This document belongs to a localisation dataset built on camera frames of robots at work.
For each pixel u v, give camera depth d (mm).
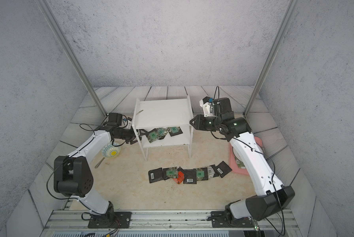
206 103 625
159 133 886
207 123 608
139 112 771
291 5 700
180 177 867
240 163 912
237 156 936
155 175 875
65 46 828
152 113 765
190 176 874
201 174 867
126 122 773
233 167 913
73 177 458
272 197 378
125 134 755
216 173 888
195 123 698
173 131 902
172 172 889
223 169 889
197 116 649
